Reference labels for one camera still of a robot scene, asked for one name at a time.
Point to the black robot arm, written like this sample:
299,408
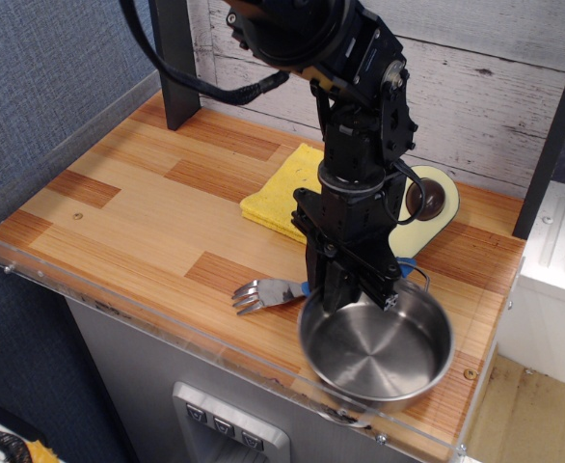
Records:
357,74

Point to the grey toy fridge cabinet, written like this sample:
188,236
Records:
253,371

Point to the black right post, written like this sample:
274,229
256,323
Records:
543,172

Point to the toy avocado half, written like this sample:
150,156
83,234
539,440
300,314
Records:
441,206

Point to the yellow tape piece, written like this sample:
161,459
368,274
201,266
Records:
41,454

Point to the white toy sink unit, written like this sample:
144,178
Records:
531,331

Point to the yellow folded cloth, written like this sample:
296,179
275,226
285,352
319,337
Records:
272,206

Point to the small steel pot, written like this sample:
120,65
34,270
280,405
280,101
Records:
371,359

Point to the clear acrylic guard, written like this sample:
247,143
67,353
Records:
145,232

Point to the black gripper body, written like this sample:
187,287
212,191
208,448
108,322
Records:
354,230

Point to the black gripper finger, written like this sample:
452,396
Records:
341,287
316,262

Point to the black post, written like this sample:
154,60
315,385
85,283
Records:
173,42
543,172

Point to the black left post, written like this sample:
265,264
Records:
173,42

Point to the blue handled metal fork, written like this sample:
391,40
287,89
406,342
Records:
265,293

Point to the silver dispenser button panel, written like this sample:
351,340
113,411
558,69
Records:
215,431

